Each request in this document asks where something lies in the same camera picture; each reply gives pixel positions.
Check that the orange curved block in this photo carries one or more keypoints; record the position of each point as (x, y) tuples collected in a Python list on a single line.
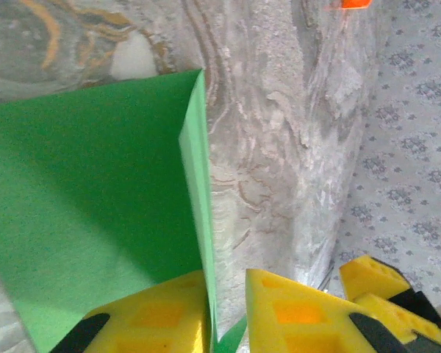
[(353, 3)]

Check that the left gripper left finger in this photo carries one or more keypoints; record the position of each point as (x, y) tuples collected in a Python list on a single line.
[(161, 323)]

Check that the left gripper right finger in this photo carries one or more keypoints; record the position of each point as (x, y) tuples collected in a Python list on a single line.
[(297, 323)]

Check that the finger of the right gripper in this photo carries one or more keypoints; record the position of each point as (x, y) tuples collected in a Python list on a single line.
[(371, 276), (393, 316)]

